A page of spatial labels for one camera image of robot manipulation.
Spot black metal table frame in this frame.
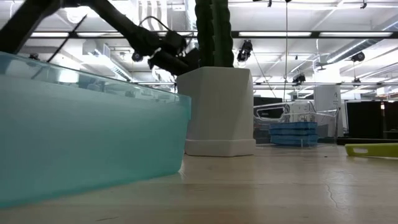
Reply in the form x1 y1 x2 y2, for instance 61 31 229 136
337 138 398 146

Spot green artificial cactus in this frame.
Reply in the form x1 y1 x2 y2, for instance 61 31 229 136
195 0 234 68

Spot yellow-green dish brush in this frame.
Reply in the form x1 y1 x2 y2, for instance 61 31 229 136
345 142 398 158

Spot white pillar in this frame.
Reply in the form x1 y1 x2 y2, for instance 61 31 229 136
313 85 344 138

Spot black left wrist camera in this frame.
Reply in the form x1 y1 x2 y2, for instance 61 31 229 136
164 29 188 56

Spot black partition panel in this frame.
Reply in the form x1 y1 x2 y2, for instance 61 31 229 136
346 100 398 139

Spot black monitor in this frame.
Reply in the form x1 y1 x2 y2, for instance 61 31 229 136
253 96 284 121

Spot ceiling light strip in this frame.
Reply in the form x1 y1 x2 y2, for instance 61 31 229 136
319 30 394 37
238 30 313 37

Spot clear plastic container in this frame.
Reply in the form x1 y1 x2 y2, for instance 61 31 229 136
253 101 340 147

